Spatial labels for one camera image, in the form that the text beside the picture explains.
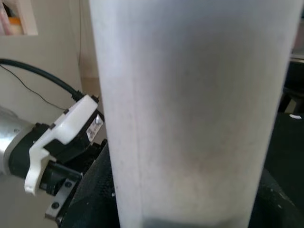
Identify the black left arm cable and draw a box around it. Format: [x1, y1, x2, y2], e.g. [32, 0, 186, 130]
[0, 58, 83, 103]

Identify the white wall shelf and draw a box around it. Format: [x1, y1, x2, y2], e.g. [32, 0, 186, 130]
[0, 0, 39, 36]

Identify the white plastic table leg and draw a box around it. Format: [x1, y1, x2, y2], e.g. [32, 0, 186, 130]
[89, 0, 304, 228]

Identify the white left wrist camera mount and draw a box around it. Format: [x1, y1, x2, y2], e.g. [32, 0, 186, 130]
[25, 94, 105, 196]

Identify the thin black wall cable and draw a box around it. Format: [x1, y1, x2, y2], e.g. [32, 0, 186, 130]
[0, 64, 69, 111]

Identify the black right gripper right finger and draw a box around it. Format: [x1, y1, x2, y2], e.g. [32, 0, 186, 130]
[247, 166, 304, 228]

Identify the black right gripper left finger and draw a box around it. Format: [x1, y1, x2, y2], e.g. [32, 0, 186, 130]
[58, 140, 121, 228]

